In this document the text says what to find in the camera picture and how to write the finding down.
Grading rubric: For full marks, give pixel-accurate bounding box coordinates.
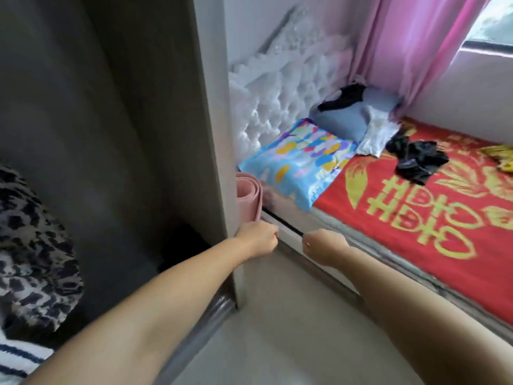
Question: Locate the person's right hand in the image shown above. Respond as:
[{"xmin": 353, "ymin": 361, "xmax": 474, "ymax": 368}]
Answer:
[{"xmin": 302, "ymin": 228, "xmax": 351, "ymax": 268}]

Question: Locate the person's left hand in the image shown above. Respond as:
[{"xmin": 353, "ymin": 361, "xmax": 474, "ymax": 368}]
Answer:
[{"xmin": 234, "ymin": 220, "xmax": 280, "ymax": 260}]

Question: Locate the pile of mixed clothes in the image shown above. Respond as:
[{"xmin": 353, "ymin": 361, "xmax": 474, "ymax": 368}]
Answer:
[{"xmin": 316, "ymin": 82, "xmax": 513, "ymax": 187}]

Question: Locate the grey wardrobe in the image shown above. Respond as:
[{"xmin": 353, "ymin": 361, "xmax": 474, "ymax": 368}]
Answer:
[{"xmin": 0, "ymin": 0, "xmax": 245, "ymax": 385}]

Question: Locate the black white patterned garment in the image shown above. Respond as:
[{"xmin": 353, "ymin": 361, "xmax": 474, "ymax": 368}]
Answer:
[{"xmin": 0, "ymin": 164, "xmax": 85, "ymax": 334}]

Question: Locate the white jacket with navy stripes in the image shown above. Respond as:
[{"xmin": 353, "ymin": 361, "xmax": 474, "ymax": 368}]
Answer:
[{"xmin": 0, "ymin": 328, "xmax": 53, "ymax": 385}]

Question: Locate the person's right forearm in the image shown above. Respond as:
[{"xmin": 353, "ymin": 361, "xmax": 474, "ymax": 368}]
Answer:
[{"xmin": 332, "ymin": 246, "xmax": 513, "ymax": 385}]

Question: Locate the person's left forearm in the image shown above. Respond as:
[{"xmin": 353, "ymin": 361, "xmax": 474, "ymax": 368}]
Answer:
[{"xmin": 24, "ymin": 236, "xmax": 258, "ymax": 385}]

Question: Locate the pink fabric item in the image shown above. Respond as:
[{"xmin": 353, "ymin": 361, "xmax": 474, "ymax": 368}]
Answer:
[{"xmin": 235, "ymin": 172, "xmax": 264, "ymax": 225}]

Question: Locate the blue patterned pillow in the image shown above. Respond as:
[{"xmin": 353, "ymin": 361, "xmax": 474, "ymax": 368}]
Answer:
[{"xmin": 239, "ymin": 118, "xmax": 357, "ymax": 212}]

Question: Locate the red and yellow blanket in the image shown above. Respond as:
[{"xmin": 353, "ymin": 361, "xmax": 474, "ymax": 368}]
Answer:
[{"xmin": 260, "ymin": 116, "xmax": 513, "ymax": 342}]

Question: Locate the pale blue pillow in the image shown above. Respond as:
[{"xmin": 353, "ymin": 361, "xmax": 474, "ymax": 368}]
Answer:
[{"xmin": 308, "ymin": 84, "xmax": 402, "ymax": 145}]

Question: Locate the white tufted headboard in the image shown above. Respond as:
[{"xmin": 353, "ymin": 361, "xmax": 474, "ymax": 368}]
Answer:
[{"xmin": 228, "ymin": 5, "xmax": 354, "ymax": 165}]

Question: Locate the wide pink curtain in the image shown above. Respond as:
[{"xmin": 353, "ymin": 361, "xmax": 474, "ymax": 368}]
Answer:
[{"xmin": 348, "ymin": 0, "xmax": 494, "ymax": 109}]

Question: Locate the dark framed window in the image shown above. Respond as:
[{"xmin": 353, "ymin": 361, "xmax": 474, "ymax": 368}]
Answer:
[{"xmin": 461, "ymin": 0, "xmax": 513, "ymax": 57}]

